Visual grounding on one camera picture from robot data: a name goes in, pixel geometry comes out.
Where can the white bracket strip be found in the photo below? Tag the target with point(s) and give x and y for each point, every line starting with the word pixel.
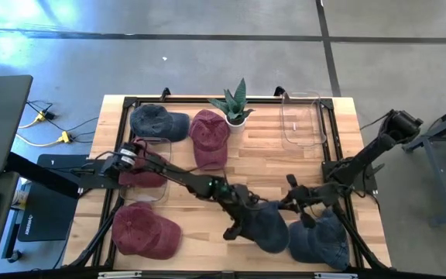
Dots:
pixel 335 276
pixel 118 275

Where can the clear plastic bin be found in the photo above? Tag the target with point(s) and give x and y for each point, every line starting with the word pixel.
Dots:
pixel 302 124
pixel 157 195

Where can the white plant pot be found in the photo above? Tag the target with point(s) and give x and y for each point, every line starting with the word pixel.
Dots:
pixel 235 128

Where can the faded teal-grey baseball cap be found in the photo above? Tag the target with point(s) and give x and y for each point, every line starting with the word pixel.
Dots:
pixel 153 122

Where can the grey metal stand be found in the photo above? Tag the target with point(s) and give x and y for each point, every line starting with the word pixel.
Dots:
pixel 432 133

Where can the navy denim baseball cap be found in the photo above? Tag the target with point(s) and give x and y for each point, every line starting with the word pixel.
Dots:
pixel 320 244
pixel 269 232

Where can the black caster wheel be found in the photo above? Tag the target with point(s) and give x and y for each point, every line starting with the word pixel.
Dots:
pixel 14 256

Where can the black support beam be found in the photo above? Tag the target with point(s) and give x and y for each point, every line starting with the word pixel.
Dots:
pixel 41 174

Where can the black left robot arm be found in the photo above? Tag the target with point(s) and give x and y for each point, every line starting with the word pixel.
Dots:
pixel 192 182

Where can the green snake plant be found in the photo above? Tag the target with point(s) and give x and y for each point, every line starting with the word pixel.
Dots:
pixel 238 100

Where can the white labelled container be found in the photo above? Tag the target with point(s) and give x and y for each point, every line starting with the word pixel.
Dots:
pixel 21 197

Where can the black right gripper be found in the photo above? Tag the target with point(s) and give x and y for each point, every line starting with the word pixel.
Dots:
pixel 312 193

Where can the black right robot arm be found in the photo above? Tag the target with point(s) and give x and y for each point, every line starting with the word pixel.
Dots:
pixel 366 155

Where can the black frame clamp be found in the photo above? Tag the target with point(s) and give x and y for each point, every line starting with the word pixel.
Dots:
pixel 165 95
pixel 279 91

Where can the black aluminium table frame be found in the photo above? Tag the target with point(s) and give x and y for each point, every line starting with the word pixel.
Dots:
pixel 188 100

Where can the maroon baseball cap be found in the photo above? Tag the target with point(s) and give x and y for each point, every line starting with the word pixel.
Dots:
pixel 141 180
pixel 209 135
pixel 145 232

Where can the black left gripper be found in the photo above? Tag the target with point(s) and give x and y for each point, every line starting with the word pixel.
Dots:
pixel 242 201

